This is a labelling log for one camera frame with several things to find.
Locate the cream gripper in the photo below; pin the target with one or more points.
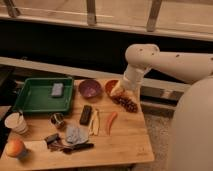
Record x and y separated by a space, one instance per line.
117 90

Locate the yellow banana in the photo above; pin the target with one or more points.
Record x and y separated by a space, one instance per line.
94 124

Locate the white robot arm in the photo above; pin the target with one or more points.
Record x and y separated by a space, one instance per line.
191 137

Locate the orange bowl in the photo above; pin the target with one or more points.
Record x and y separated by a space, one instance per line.
109 87

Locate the purple bowl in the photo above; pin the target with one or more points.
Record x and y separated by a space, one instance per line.
90 88

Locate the brown pine cone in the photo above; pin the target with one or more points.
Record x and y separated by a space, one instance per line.
126 103

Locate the orange carrot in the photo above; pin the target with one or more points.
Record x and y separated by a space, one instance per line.
109 122

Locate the black rectangular block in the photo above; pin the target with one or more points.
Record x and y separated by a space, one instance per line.
85 115

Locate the grey sponge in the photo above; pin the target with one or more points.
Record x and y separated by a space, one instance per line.
57 90

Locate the grey crumpled cloth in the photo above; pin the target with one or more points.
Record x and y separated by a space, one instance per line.
76 135

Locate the dark round can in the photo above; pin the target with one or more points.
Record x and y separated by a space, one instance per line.
57 120

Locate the green plastic tray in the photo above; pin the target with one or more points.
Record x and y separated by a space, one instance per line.
36 97

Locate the small black clip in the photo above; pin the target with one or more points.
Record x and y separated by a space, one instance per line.
50 139

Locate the white paper cup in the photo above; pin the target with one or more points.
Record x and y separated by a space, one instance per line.
17 123

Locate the red yellow apple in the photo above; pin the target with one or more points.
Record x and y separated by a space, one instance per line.
15 148

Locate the black handled tool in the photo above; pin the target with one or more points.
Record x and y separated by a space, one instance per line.
77 147

